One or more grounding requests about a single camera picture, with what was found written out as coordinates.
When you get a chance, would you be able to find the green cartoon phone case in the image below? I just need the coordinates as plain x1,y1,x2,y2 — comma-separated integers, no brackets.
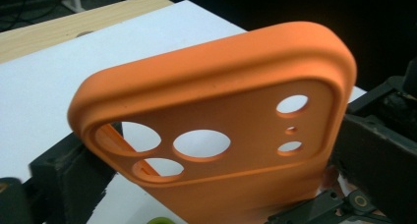
146,216,175,224

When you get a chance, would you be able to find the tangle of floor cables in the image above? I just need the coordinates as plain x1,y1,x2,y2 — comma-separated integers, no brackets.
0,0,72,31

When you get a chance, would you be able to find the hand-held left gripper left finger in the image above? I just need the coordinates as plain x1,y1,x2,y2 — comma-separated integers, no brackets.
29,132,118,224

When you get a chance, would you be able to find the orange phone case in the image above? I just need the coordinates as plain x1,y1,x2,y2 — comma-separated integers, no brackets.
67,21,358,224

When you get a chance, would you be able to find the light wooden table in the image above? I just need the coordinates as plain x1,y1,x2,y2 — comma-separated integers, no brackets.
0,0,175,65

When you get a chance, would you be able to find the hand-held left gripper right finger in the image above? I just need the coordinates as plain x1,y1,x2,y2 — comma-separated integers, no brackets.
330,115,417,224

